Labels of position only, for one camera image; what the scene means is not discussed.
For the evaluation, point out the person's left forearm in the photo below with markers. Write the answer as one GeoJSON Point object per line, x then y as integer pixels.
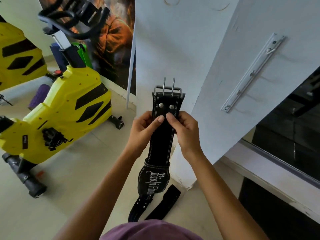
{"type": "Point", "coordinates": [105, 194]}

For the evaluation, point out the black leather weightlifting belt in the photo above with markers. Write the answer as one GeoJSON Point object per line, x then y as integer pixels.
{"type": "Point", "coordinates": [162, 139]}

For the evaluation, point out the person's right thumb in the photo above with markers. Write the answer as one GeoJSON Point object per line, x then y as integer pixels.
{"type": "Point", "coordinates": [173, 122]}

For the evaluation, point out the dark glass window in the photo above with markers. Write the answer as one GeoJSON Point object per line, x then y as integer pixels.
{"type": "Point", "coordinates": [290, 132]}

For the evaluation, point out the purple foam roller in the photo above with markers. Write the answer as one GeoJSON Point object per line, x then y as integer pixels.
{"type": "Point", "coordinates": [39, 96]}

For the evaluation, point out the yellow black exercise bike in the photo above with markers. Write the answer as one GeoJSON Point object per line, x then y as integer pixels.
{"type": "Point", "coordinates": [70, 99]}
{"type": "Point", "coordinates": [17, 57]}

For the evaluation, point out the blue rolled mat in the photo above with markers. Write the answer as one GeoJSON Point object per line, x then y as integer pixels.
{"type": "Point", "coordinates": [58, 57]}

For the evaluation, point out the person's left hand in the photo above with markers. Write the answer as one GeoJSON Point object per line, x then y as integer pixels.
{"type": "Point", "coordinates": [140, 137]}

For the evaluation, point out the person's left thumb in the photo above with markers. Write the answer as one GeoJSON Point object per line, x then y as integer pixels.
{"type": "Point", "coordinates": [155, 124]}

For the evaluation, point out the white window sill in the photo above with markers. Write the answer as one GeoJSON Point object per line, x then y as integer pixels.
{"type": "Point", "coordinates": [272, 177]}

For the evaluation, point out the orange dark wall poster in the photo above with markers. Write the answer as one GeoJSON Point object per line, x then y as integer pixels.
{"type": "Point", "coordinates": [117, 42]}

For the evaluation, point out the white metal wall rail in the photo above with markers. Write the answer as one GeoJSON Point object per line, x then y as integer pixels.
{"type": "Point", "coordinates": [252, 73]}

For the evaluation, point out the white upright pole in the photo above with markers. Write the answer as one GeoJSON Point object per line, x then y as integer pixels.
{"type": "Point", "coordinates": [130, 69]}

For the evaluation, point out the person's right hand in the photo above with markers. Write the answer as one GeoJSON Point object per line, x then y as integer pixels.
{"type": "Point", "coordinates": [188, 137]}

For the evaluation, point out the green rolled mat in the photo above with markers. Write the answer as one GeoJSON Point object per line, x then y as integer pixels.
{"type": "Point", "coordinates": [85, 54]}

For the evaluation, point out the person's right forearm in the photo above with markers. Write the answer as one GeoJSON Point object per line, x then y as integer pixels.
{"type": "Point", "coordinates": [220, 197]}

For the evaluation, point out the purple shirt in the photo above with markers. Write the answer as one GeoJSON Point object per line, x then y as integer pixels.
{"type": "Point", "coordinates": [150, 231]}

